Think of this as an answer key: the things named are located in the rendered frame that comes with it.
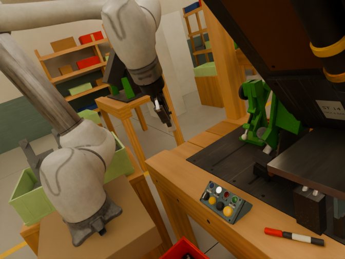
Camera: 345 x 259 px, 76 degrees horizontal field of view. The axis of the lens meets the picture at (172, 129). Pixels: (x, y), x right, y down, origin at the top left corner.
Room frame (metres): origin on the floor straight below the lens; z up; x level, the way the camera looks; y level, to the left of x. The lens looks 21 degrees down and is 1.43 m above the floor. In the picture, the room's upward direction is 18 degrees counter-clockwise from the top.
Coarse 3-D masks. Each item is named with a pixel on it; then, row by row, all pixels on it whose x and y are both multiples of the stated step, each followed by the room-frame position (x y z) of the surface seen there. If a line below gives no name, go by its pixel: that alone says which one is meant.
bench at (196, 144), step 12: (228, 120) 1.26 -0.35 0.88; (240, 120) 1.20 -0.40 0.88; (204, 132) 1.20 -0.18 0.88; (216, 132) 1.15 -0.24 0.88; (228, 132) 1.10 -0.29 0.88; (192, 144) 1.10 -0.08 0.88; (204, 144) 1.05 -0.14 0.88; (180, 156) 1.01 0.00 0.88; (168, 204) 0.97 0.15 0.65; (168, 216) 1.03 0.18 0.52; (180, 216) 0.99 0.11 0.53; (180, 228) 0.98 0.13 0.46; (192, 240) 0.99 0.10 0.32
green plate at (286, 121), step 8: (272, 96) 0.56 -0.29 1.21; (272, 104) 0.56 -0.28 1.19; (280, 104) 0.55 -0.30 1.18; (272, 112) 0.56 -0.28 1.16; (280, 112) 0.55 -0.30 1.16; (288, 112) 0.53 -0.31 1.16; (272, 120) 0.57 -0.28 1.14; (280, 120) 0.56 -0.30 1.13; (288, 120) 0.54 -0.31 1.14; (296, 120) 0.52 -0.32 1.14; (280, 128) 0.60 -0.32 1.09; (288, 128) 0.54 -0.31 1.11; (296, 128) 0.52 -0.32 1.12; (304, 128) 0.53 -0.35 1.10
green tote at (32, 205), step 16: (112, 160) 1.14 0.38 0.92; (128, 160) 1.17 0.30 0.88; (32, 176) 1.35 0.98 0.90; (112, 176) 1.13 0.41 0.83; (16, 192) 1.08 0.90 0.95; (32, 192) 1.00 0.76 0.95; (16, 208) 0.97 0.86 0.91; (32, 208) 0.99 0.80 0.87; (48, 208) 1.01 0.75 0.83; (32, 224) 0.98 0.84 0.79
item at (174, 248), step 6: (180, 240) 0.47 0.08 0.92; (186, 240) 0.46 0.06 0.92; (174, 246) 0.46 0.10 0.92; (180, 246) 0.46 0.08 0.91; (186, 246) 0.47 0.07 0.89; (192, 246) 0.44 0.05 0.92; (168, 252) 0.44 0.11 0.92; (174, 252) 0.45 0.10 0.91; (180, 252) 0.46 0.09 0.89; (186, 252) 0.47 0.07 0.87; (192, 252) 0.45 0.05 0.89; (198, 252) 0.41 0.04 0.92; (162, 258) 0.43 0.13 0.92; (168, 258) 0.44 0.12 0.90; (174, 258) 0.45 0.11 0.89; (180, 258) 0.45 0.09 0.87; (186, 258) 0.44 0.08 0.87; (192, 258) 0.44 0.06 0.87; (198, 258) 0.43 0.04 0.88; (204, 258) 0.40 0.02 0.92
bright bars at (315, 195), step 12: (300, 192) 0.41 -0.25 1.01; (312, 192) 0.40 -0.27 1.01; (300, 204) 0.41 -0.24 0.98; (312, 204) 0.38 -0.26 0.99; (324, 204) 0.38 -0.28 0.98; (300, 216) 0.41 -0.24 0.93; (312, 216) 0.38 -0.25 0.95; (324, 216) 0.38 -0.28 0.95; (312, 228) 0.39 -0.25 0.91; (324, 228) 0.38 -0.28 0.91
